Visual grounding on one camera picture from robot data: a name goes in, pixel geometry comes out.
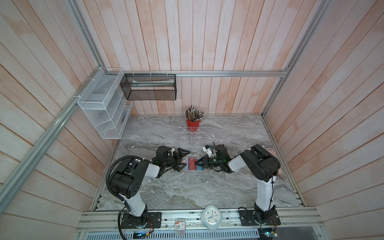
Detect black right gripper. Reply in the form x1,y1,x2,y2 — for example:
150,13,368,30
194,154,223,169

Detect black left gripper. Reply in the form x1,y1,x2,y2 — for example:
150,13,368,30
163,148,190,172

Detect red credit card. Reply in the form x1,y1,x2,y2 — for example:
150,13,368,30
188,157,197,171

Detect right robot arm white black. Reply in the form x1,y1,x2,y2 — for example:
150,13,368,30
195,144,281,212

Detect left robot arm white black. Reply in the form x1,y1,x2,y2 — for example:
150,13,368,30
106,146,191,218

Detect clear acrylic organizer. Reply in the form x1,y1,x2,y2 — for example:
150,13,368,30
177,127,209,148

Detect red pencil cup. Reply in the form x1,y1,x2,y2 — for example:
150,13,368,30
186,119,200,132

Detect bundle of coloured pencils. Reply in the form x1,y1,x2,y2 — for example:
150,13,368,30
184,106,205,122

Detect white analog clock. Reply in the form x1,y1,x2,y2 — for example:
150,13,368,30
201,205,223,231

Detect small red white box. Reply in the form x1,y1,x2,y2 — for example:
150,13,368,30
175,218,186,237

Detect pink case on table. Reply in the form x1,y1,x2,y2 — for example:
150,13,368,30
268,150,278,158

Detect left blue circuit board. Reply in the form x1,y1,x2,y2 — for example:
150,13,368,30
133,231,150,239

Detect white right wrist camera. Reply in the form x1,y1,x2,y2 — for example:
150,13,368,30
202,145,213,158

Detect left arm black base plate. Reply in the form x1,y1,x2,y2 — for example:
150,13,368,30
120,212,162,229

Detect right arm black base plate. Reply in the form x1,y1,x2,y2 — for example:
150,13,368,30
238,209,281,226

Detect black wire mesh basket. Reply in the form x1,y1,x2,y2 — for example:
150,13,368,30
120,73,177,101

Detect white wire mesh shelf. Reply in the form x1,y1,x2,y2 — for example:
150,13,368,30
78,68,133,140

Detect aluminium frame rail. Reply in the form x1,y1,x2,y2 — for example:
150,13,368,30
103,70,289,78

